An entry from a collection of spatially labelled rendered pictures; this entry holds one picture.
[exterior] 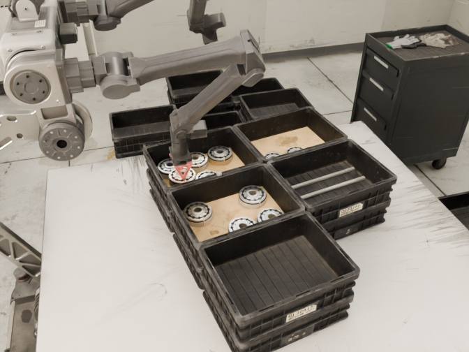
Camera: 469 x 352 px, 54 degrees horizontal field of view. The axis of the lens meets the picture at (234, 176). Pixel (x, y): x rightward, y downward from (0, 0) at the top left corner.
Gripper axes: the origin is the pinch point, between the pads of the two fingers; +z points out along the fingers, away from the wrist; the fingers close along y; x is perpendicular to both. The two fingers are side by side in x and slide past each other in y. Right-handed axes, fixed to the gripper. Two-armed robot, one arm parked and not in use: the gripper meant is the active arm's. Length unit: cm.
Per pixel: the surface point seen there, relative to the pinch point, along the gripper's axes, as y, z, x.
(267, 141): 21.8, 7.8, -43.9
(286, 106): 105, 39, -92
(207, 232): -25.1, 9.4, -2.5
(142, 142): 85, 36, 5
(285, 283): -54, 10, -19
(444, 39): 86, -1, -188
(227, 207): -14.8, 9.0, -13.3
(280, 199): -20.8, 5.3, -31.8
